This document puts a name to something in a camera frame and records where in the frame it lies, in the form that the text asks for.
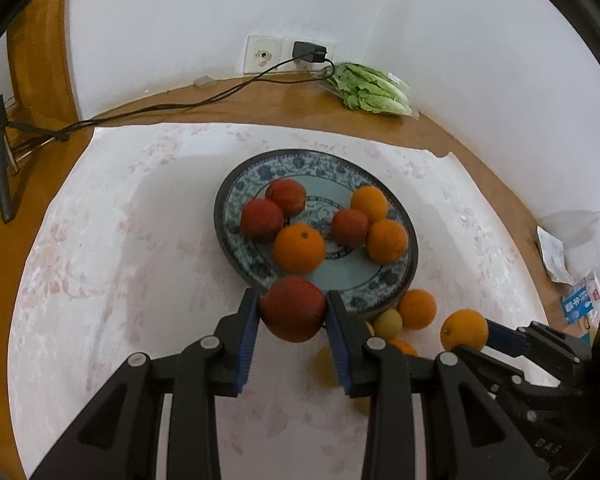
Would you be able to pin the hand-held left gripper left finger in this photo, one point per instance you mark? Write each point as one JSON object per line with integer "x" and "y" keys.
{"x": 250, "y": 345}

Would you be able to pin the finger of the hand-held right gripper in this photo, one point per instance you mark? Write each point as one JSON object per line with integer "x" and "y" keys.
{"x": 505, "y": 340}
{"x": 500, "y": 367}

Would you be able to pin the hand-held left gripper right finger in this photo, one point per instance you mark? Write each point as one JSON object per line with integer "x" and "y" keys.
{"x": 340, "y": 345}

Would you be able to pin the large yellow orange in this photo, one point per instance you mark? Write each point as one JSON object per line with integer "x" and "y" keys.
{"x": 402, "y": 347}
{"x": 464, "y": 330}
{"x": 417, "y": 308}

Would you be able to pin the large red apple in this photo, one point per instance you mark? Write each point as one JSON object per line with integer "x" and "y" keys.
{"x": 292, "y": 310}

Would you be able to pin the blue patterned porcelain plate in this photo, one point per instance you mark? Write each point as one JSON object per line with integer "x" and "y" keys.
{"x": 330, "y": 270}

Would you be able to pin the deep orange mandarin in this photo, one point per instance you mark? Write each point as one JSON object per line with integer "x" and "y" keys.
{"x": 299, "y": 248}
{"x": 387, "y": 240}
{"x": 369, "y": 203}

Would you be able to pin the small red apple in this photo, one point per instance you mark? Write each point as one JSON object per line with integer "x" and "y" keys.
{"x": 261, "y": 218}
{"x": 350, "y": 227}
{"x": 286, "y": 196}

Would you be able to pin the small green round fruit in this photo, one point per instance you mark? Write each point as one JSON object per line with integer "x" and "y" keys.
{"x": 387, "y": 322}

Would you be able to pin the blue and white carton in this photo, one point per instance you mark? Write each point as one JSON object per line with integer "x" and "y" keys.
{"x": 577, "y": 302}

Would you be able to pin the printed paper packet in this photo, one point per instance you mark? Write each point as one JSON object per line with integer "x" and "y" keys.
{"x": 552, "y": 255}

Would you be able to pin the clear plastic bag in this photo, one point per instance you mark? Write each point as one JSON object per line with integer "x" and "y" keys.
{"x": 575, "y": 222}

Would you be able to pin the white floral tablecloth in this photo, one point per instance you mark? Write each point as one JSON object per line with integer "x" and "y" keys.
{"x": 130, "y": 260}

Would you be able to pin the bagged romaine lettuce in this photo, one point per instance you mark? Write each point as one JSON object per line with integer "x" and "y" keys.
{"x": 370, "y": 90}

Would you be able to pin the black charger plug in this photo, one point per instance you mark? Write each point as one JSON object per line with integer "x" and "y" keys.
{"x": 308, "y": 52}

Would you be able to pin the black tripod stand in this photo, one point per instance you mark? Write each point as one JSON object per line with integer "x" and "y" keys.
{"x": 0, "y": 170}

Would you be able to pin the wooden door frame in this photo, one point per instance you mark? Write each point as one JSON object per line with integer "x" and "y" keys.
{"x": 40, "y": 60}

